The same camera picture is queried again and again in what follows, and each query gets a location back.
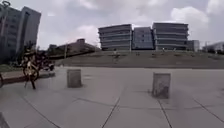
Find low brown building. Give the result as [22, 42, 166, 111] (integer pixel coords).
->
[48, 38, 101, 56]

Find tall grey building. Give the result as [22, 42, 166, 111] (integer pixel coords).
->
[0, 2, 42, 63]

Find brown grassy embankment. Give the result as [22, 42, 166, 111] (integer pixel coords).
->
[54, 49, 224, 70]

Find grey layered office building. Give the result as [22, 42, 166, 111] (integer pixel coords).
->
[97, 22, 201, 52]

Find low grey building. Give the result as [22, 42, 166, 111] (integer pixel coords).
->
[202, 41, 224, 54]

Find grey stone bollard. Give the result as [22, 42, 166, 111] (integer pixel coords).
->
[66, 68, 83, 89]
[151, 72, 172, 100]

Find yellow bicycle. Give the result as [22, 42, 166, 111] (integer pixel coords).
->
[20, 53, 41, 90]

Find grey concrete slab pavement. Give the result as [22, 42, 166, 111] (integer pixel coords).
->
[0, 66, 224, 128]

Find row of parked bicycles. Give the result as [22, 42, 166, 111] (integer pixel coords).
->
[34, 51, 56, 72]

